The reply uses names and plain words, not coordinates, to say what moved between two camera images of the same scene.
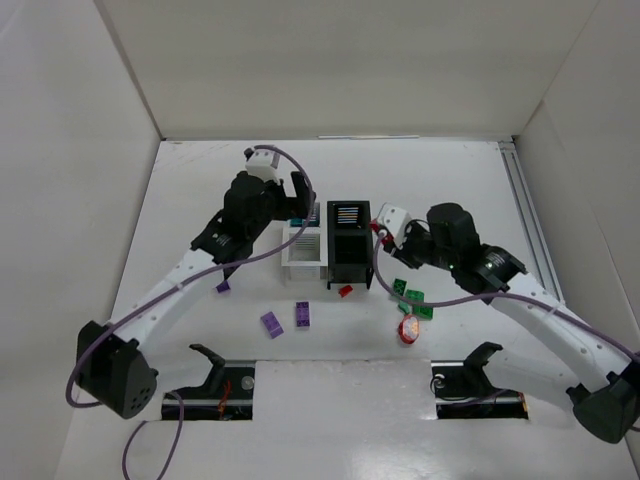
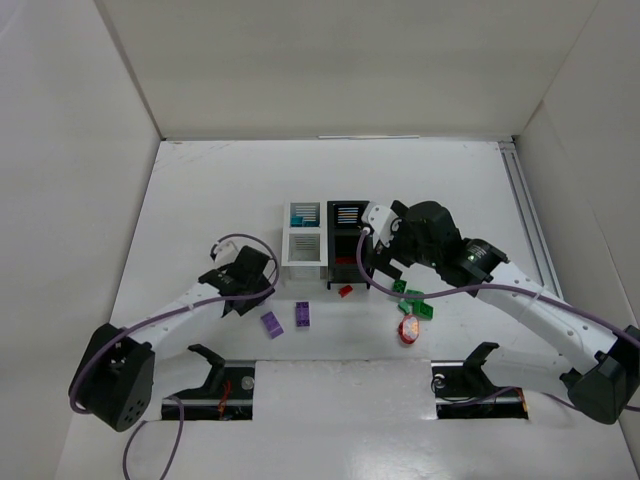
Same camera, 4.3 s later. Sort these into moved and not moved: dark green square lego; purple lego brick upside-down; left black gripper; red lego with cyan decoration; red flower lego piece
Moved: red lego with cyan decoration; left black gripper
Not moved: red flower lego piece; dark green square lego; purple lego brick upside-down
